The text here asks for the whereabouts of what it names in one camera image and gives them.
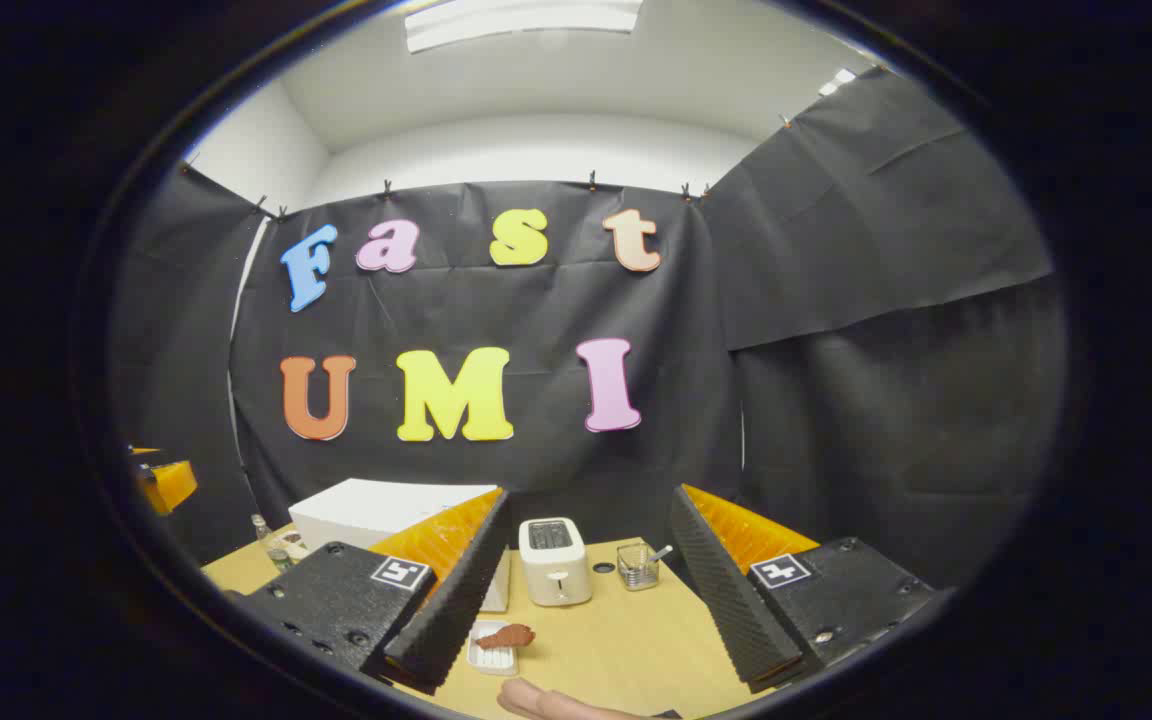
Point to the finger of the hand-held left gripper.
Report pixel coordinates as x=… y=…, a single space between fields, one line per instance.
x=171 y=485

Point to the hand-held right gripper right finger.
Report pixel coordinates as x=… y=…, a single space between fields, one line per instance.
x=726 y=600

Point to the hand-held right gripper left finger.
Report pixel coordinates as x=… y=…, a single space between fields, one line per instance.
x=456 y=600

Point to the brown meat piece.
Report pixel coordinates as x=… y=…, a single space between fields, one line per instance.
x=511 y=636

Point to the white microwave oven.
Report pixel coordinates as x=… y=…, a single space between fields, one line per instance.
x=376 y=505

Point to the small white rectangular dish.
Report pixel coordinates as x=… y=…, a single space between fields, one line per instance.
x=492 y=662

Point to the clear glass jar with spoon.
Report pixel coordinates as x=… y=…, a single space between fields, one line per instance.
x=636 y=570

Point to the white toaster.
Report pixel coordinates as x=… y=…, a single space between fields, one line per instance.
x=556 y=570

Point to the clear plastic water bottle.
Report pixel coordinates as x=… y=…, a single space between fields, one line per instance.
x=269 y=545

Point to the white divided snack plate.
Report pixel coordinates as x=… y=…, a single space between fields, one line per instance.
x=293 y=545

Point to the black backdrop cloth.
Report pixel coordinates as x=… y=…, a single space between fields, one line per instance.
x=556 y=310

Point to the small ceiling light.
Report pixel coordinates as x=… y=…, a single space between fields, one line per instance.
x=836 y=82

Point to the long ceiling light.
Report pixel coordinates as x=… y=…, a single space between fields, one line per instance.
x=516 y=20

